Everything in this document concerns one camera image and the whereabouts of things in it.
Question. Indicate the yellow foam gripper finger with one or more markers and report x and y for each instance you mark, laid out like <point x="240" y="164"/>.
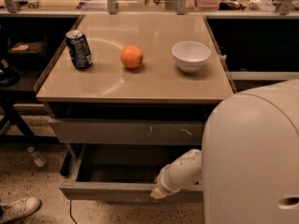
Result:
<point x="157" y="194"/>

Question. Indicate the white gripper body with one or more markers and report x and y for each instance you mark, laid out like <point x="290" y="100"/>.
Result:
<point x="163" y="181"/>

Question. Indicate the grey drawer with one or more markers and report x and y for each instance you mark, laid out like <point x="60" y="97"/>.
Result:
<point x="128" y="131"/>
<point x="119" y="173"/>

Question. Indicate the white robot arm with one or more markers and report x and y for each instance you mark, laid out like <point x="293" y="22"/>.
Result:
<point x="248" y="164"/>

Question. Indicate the grey drawer cabinet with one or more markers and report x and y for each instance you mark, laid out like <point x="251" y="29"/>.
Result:
<point x="156" y="90"/>

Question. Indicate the grey top drawer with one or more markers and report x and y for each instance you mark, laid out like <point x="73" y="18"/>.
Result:
<point x="128" y="131"/>

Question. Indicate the white bowl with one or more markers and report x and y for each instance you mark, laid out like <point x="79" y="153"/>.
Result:
<point x="190" y="56"/>

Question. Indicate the clear plastic bottle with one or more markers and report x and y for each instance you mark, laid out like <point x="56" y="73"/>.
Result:
<point x="37" y="157"/>

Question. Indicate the orange fruit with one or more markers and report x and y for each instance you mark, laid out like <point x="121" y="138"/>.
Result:
<point x="131" y="57"/>

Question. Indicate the white sneaker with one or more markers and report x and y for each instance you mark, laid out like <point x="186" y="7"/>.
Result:
<point x="19" y="209"/>

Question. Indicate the blue soda can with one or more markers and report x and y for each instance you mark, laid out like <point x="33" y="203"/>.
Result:
<point x="79" y="50"/>

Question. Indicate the black table frame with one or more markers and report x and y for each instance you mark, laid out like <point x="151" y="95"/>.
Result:
<point x="8" y="99"/>

